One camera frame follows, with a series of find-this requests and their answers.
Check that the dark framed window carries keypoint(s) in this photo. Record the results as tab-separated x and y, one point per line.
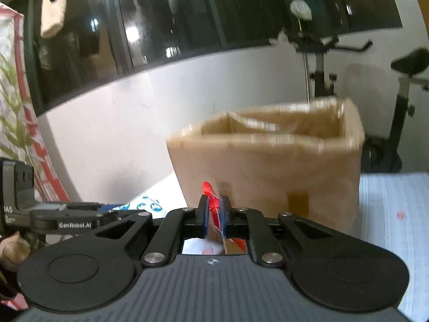
201	6

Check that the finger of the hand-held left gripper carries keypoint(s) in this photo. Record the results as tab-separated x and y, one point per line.
90	206

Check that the thin metal pole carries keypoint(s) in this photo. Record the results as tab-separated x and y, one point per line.
305	67

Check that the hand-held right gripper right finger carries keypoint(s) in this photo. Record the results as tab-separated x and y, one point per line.
224	214

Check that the black exercise bike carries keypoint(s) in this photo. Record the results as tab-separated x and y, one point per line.
323	80

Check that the person's left hand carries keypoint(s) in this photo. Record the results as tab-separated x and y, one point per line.
13	250

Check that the crumpled white plastic bag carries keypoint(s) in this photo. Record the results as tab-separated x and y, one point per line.
278	38

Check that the red snack packet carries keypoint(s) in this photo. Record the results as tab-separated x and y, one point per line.
210	191

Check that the white plastic bag on pole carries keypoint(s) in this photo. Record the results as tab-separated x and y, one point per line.
301	9

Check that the white cartoon print snack packet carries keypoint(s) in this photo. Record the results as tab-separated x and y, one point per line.
147	204

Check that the red printed cloth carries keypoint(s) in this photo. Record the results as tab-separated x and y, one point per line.
13	90

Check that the plastic-lined cardboard box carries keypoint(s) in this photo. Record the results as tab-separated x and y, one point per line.
268	167

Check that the checked tablecloth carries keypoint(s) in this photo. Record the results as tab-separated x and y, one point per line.
385	208

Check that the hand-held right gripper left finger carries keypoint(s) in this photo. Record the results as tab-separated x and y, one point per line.
205	214

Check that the beige hanging sock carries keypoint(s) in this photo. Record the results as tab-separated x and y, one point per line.
53	16

